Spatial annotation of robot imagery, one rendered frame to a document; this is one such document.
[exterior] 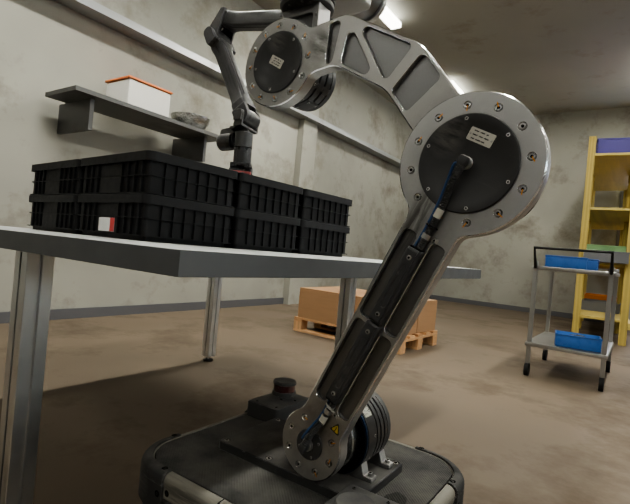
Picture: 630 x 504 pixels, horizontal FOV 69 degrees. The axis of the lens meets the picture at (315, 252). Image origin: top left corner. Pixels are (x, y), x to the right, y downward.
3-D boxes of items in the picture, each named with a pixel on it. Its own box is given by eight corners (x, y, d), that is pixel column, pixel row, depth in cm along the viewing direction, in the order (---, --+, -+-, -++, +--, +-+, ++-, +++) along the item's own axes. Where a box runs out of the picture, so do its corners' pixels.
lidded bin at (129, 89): (146, 123, 394) (148, 96, 394) (170, 119, 375) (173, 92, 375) (102, 109, 361) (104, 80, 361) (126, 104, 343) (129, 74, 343)
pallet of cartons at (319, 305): (439, 343, 408) (443, 299, 408) (409, 356, 340) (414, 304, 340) (331, 323, 465) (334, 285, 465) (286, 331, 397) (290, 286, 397)
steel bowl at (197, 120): (191, 138, 436) (192, 124, 436) (217, 135, 416) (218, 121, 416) (160, 128, 407) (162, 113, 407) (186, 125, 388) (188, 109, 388)
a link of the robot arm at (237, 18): (212, 2, 163) (232, 19, 171) (200, 39, 163) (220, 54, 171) (309, -4, 137) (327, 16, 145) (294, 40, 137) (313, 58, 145)
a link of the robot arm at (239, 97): (211, 22, 161) (233, 38, 169) (200, 33, 163) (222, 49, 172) (244, 113, 144) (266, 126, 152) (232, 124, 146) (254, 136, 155)
